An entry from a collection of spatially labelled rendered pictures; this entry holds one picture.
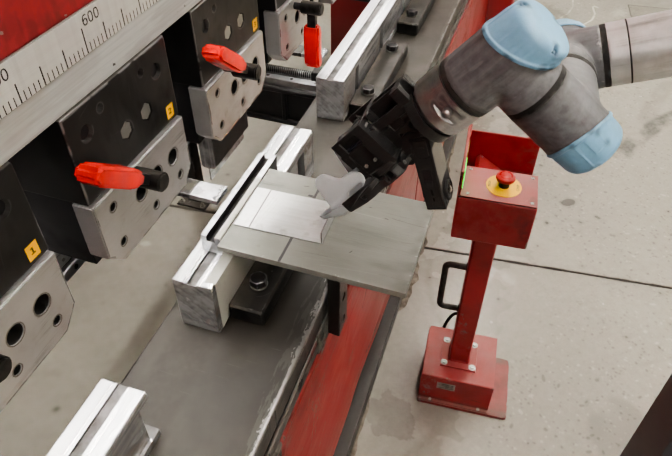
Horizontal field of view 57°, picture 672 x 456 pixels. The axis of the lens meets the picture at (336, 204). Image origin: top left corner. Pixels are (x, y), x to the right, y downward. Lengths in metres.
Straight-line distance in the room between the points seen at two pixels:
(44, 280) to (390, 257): 0.46
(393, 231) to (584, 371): 1.28
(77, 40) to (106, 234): 0.17
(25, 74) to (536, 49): 0.43
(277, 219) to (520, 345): 1.30
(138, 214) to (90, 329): 1.55
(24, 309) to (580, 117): 0.53
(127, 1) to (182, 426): 0.52
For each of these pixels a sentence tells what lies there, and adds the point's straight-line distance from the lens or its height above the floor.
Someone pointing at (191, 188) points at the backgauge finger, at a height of 1.00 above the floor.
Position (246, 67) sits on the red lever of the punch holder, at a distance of 0.69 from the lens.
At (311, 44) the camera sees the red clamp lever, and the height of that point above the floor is 1.19.
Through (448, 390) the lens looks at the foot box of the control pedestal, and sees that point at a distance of 1.83.
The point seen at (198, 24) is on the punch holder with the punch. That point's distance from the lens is 0.66.
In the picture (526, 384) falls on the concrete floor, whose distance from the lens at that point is 1.97.
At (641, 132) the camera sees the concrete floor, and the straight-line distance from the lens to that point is 3.11.
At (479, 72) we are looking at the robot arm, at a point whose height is 1.29.
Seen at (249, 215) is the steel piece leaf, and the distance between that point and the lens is 0.89.
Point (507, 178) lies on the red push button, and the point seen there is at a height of 0.81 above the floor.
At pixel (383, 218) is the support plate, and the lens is 0.88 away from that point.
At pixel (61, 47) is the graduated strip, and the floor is 1.39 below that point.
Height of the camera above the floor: 1.60
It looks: 41 degrees down
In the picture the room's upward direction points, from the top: straight up
